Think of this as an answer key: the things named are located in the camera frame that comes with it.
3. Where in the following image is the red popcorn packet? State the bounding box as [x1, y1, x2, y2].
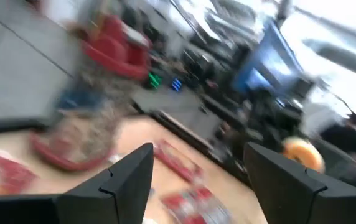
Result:
[161, 185, 233, 224]
[0, 141, 38, 196]
[152, 139, 204, 184]

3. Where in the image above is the blue screen monitor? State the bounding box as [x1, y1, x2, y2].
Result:
[232, 20, 305, 94]

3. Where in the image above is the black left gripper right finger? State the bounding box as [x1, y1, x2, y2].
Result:
[243, 141, 356, 224]

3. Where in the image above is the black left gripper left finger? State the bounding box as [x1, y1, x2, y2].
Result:
[0, 142, 155, 224]

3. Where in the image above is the metal box grater red handle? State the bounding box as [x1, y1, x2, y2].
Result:
[30, 102, 126, 172]

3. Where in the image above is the peach glazed donut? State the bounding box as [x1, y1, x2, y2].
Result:
[281, 136, 326, 174]

